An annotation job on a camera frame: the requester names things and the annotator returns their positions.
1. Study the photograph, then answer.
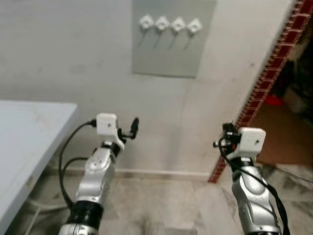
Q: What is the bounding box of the white plastic folding table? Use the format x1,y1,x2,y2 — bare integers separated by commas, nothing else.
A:
0,100,79,235

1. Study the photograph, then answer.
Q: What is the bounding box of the white wall hook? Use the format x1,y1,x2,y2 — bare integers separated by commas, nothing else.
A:
155,16,171,32
171,17,187,34
139,15,155,31
187,18,203,35

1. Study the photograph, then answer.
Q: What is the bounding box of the red tile wall edging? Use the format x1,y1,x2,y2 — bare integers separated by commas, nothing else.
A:
208,0,313,184

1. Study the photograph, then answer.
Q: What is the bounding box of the small red object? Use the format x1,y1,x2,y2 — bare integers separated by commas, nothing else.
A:
267,94,283,107

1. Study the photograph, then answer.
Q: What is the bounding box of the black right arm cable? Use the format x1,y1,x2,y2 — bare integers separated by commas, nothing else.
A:
213,138,291,235

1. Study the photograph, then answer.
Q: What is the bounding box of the grey hook board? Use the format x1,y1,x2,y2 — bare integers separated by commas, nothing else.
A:
132,0,217,79

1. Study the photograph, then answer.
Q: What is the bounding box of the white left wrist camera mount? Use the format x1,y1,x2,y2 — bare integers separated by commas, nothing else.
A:
96,113,126,149

